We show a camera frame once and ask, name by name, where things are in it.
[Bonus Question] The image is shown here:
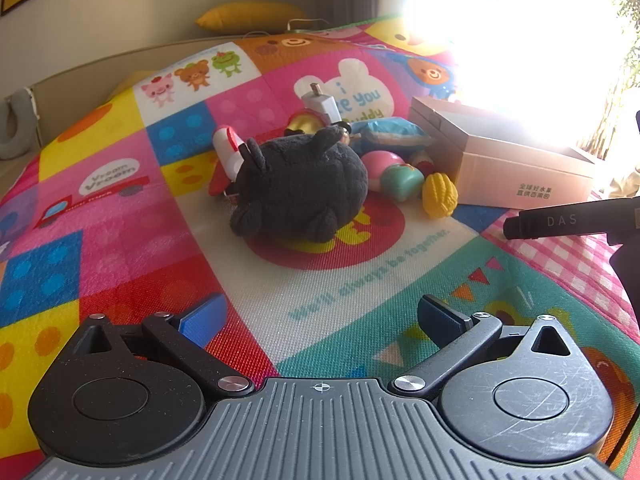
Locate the yellow and pink cupcake toy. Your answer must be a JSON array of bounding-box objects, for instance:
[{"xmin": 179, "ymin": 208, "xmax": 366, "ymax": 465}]
[{"xmin": 287, "ymin": 112, "xmax": 326, "ymax": 136}]

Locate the blue tissue pack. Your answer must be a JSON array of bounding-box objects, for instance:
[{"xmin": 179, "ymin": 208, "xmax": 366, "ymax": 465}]
[{"xmin": 357, "ymin": 116, "xmax": 433, "ymax": 151}]

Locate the yellow pillow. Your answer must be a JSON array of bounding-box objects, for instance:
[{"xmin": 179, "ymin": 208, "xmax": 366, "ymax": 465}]
[{"xmin": 195, "ymin": 1, "xmax": 311, "ymax": 33}]

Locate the pink cardboard box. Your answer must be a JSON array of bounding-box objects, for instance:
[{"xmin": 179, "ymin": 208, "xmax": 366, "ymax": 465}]
[{"xmin": 407, "ymin": 96, "xmax": 598, "ymax": 211}]

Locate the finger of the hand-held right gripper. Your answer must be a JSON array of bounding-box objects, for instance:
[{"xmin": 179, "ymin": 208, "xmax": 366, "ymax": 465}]
[{"xmin": 502, "ymin": 197, "xmax": 638, "ymax": 241}]

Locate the yellow ribbed toy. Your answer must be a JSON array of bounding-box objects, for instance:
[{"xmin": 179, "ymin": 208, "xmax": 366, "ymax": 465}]
[{"xmin": 422, "ymin": 172, "xmax": 460, "ymax": 219}]

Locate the colourful printed play mat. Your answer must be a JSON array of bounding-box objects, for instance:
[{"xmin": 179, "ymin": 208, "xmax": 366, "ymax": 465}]
[{"xmin": 0, "ymin": 15, "xmax": 640, "ymax": 480}]

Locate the black plush toy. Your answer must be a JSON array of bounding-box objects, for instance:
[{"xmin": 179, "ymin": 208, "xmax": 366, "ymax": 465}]
[{"xmin": 229, "ymin": 127, "xmax": 370, "ymax": 243}]

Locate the white cable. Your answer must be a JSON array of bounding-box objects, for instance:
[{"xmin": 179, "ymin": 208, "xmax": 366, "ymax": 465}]
[{"xmin": 287, "ymin": 16, "xmax": 332, "ymax": 31}]

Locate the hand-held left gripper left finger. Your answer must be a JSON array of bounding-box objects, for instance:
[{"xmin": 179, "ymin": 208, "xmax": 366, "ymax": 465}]
[{"xmin": 75, "ymin": 293, "xmax": 255, "ymax": 402}]

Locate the cream cloth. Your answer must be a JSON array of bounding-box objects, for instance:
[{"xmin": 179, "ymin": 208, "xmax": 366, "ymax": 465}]
[{"xmin": 604, "ymin": 164, "xmax": 640, "ymax": 199}]

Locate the white power adapter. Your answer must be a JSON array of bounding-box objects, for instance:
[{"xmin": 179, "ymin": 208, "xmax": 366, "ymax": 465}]
[{"xmin": 300, "ymin": 82, "xmax": 337, "ymax": 125}]

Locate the green and pink heart toy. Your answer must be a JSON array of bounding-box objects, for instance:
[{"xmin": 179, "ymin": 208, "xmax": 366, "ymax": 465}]
[{"xmin": 378, "ymin": 162, "xmax": 426, "ymax": 204}]

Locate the pink round toy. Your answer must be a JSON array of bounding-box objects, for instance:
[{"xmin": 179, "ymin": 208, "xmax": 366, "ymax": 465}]
[{"xmin": 361, "ymin": 150, "xmax": 406, "ymax": 191}]

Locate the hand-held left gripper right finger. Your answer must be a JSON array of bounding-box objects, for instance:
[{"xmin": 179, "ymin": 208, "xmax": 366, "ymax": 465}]
[{"xmin": 389, "ymin": 294, "xmax": 583, "ymax": 400}]

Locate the grey neck pillow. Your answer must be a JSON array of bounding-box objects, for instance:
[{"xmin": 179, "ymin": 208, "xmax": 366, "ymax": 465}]
[{"xmin": 0, "ymin": 87, "xmax": 38, "ymax": 161}]

